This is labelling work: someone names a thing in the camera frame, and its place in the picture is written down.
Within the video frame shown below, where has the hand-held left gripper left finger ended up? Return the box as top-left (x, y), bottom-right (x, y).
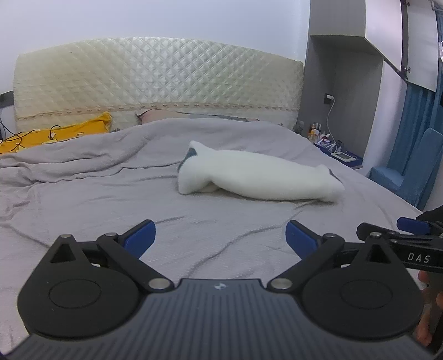
top-left (50, 220), bottom-right (175, 293)

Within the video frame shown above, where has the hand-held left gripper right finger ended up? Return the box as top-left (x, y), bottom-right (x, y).
top-left (267, 220), bottom-right (404, 293)

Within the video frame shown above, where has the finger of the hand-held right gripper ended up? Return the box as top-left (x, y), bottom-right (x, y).
top-left (397, 205), bottom-right (443, 236)
top-left (356, 222), bottom-right (443, 243)

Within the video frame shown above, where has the white fleece garment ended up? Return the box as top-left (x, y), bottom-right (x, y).
top-left (177, 140), bottom-right (346, 203)

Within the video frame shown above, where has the person's right hand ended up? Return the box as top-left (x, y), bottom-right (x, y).
top-left (418, 271), bottom-right (443, 347)

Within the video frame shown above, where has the grey blanket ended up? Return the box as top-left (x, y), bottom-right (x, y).
top-left (0, 118), bottom-right (424, 347)

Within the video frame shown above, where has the blue padded chair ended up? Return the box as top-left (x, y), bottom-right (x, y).
top-left (368, 127), bottom-right (443, 210)

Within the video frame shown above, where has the blue covered nightstand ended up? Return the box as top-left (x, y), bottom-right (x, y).
top-left (314, 140), bottom-right (364, 171)

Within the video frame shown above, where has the white flat device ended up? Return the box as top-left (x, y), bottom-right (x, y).
top-left (330, 150), bottom-right (356, 163)

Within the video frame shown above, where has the blue curtain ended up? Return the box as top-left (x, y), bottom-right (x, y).
top-left (387, 82), bottom-right (443, 212)

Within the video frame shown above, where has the group of small bottles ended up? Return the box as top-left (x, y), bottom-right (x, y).
top-left (308, 122), bottom-right (333, 145)

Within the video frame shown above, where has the yellow pillow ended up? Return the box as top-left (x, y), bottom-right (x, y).
top-left (0, 111), bottom-right (113, 155)

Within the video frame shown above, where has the pink pillow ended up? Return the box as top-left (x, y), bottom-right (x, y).
top-left (136, 108), bottom-right (260, 124)

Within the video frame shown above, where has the grey bedside cabinet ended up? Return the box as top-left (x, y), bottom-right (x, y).
top-left (294, 0), bottom-right (443, 181)

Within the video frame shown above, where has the cream quilted headboard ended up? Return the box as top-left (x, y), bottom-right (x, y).
top-left (12, 37), bottom-right (304, 134)

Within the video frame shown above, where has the white charging cable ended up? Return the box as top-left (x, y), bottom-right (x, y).
top-left (326, 99), bottom-right (343, 153)

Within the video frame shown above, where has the thin black cable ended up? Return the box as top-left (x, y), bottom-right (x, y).
top-left (0, 124), bottom-right (76, 150)

